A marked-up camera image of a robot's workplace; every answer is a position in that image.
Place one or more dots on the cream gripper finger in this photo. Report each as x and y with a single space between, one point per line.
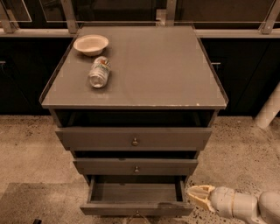
200 190
203 203

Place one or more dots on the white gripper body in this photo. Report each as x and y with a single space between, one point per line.
222 199

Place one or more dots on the grey bottom drawer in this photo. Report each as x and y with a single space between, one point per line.
137 195

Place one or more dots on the grey drawer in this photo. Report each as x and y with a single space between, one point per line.
137 195
135 166
133 139

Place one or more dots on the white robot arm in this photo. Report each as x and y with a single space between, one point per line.
264 209

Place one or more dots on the grey drawer cabinet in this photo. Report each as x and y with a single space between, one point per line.
160 77

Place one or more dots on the grey middle drawer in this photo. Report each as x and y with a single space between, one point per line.
135 166

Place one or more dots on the grey top drawer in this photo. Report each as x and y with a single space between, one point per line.
133 139

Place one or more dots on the clear plastic bottle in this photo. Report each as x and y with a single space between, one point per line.
99 73

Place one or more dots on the white paper bowl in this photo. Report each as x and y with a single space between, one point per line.
91 45

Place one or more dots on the white cylindrical post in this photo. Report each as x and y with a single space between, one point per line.
269 110

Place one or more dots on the metal railing frame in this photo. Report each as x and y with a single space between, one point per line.
209 18

